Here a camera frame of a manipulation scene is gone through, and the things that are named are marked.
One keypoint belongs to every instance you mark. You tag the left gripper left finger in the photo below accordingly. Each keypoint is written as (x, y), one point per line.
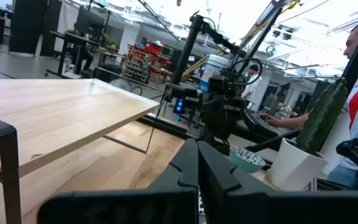
(182, 168)

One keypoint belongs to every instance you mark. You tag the black monitor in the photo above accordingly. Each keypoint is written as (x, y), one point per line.
(89, 21)

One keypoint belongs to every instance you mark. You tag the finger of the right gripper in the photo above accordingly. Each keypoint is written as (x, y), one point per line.
(209, 132)
(224, 133)

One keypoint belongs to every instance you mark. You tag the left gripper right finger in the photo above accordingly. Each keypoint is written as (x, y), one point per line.
(216, 180)

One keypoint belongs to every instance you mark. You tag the black frame upright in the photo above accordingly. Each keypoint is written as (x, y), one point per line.
(261, 34)

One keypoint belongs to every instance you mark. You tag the white bottle blue label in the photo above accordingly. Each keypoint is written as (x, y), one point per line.
(211, 68)

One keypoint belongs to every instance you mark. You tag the wooden riser shelf black frame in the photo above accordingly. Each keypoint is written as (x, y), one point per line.
(57, 115)

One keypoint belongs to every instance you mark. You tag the black aluminium frame rail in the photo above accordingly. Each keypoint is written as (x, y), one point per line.
(166, 126)

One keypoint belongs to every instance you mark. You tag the black desk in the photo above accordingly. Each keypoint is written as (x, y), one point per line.
(73, 39)

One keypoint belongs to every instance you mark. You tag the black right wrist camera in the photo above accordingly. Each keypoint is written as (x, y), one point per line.
(218, 84)

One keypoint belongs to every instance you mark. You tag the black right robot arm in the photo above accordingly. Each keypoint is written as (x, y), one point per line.
(186, 53)

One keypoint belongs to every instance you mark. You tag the black keyboard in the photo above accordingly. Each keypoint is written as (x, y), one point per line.
(261, 126)

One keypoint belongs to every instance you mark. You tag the storage rack with red bins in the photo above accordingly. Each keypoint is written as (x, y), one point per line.
(140, 62)

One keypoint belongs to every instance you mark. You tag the teal patterned mini bowl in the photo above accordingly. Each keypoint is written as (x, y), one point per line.
(244, 165)

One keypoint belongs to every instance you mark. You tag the white hexagonal plant pot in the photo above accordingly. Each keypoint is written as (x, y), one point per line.
(291, 168)

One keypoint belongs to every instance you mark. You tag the green cactus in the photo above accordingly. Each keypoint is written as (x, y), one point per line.
(322, 118)

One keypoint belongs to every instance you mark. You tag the black partition panel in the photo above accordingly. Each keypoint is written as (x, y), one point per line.
(30, 25)

